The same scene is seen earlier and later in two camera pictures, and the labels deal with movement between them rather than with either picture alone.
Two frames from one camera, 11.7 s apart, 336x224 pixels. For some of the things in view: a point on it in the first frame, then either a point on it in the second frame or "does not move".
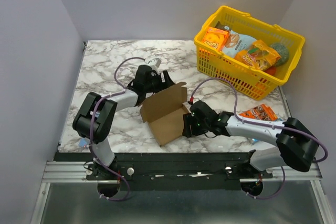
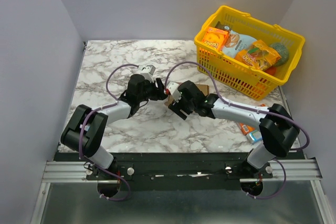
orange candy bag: x=260 y=55 does not move
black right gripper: x=189 y=123 → x=180 y=106
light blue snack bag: x=236 y=42 does not move
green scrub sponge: x=283 y=51 does not move
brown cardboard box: x=164 y=114 → x=203 y=88
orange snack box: x=215 y=38 does not move
